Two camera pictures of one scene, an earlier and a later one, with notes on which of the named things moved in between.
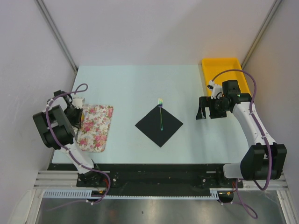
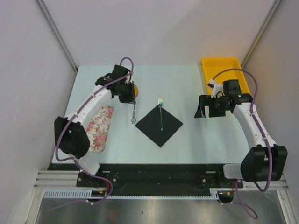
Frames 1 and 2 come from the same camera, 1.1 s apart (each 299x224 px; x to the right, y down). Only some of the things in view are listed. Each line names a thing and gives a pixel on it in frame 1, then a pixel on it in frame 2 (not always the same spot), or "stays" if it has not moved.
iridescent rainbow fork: [160, 102] stays
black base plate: [160, 176] stays
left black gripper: [76, 122] → [131, 99]
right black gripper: [205, 101] stays
